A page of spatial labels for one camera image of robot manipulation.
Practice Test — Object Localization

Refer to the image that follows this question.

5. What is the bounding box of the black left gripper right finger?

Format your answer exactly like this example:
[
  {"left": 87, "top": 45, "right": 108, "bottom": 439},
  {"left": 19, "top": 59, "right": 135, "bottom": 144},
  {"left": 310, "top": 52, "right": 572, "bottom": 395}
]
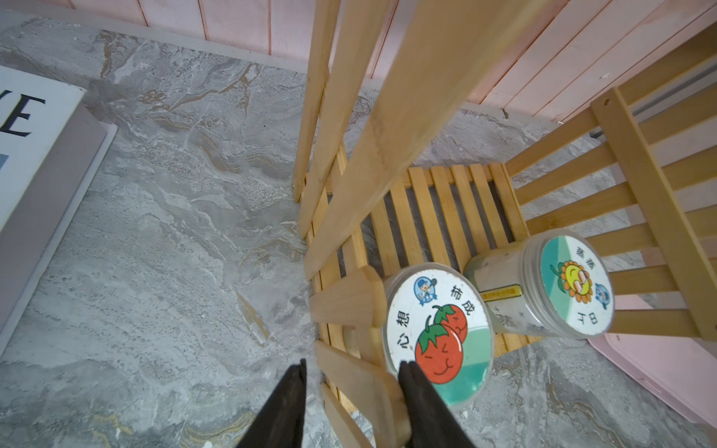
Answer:
[{"left": 398, "top": 361, "right": 474, "bottom": 448}]

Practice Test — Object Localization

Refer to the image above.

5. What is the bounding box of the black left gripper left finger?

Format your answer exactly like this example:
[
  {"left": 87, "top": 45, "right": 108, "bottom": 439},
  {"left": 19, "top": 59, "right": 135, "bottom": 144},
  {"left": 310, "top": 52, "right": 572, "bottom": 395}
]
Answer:
[{"left": 236, "top": 358, "right": 307, "bottom": 448}]

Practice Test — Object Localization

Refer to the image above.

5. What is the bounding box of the tomato seed jar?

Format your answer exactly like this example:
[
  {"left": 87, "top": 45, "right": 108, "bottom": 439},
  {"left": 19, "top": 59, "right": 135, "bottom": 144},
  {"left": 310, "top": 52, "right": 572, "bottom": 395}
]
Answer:
[{"left": 382, "top": 262, "right": 495, "bottom": 407}]

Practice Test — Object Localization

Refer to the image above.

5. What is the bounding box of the sunflower seed jar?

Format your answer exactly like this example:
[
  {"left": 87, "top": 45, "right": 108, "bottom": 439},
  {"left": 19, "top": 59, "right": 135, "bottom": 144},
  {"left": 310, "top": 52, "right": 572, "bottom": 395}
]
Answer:
[{"left": 463, "top": 229, "right": 615, "bottom": 340}]

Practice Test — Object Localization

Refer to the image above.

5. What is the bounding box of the wooden slatted shelf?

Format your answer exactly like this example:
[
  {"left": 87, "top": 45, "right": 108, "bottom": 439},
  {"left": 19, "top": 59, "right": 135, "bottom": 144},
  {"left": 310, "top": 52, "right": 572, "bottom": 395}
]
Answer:
[{"left": 292, "top": 0, "right": 717, "bottom": 448}]

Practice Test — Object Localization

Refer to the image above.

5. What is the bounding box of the pink flat case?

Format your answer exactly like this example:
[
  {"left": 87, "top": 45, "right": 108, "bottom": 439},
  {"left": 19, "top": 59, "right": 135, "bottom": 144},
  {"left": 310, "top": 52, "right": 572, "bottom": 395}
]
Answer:
[{"left": 587, "top": 295, "right": 717, "bottom": 429}]

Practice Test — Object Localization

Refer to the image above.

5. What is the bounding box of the LOEWE magazine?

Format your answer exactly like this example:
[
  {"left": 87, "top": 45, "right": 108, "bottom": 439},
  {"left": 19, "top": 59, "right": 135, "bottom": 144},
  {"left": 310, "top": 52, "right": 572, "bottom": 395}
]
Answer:
[{"left": 1, "top": 67, "right": 118, "bottom": 347}]

